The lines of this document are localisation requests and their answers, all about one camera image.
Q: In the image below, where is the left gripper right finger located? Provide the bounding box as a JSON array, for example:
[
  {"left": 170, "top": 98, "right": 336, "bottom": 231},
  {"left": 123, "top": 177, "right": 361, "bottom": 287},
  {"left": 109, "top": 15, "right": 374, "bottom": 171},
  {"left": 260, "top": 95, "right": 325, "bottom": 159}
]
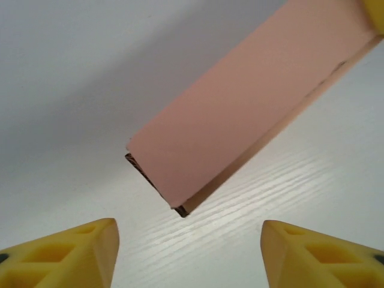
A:
[{"left": 260, "top": 219, "right": 384, "bottom": 288}]

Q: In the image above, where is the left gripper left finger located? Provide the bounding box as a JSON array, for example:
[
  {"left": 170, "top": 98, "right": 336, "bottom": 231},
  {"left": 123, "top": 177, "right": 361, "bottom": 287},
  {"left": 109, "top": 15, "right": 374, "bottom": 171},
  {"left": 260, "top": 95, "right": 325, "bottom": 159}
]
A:
[{"left": 0, "top": 217, "right": 121, "bottom": 288}]

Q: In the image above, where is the pink cardboard paper box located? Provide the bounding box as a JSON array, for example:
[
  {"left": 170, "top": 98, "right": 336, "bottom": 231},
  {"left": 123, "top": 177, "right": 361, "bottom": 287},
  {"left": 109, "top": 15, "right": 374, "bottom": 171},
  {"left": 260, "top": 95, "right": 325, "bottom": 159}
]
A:
[{"left": 124, "top": 0, "right": 384, "bottom": 218}]

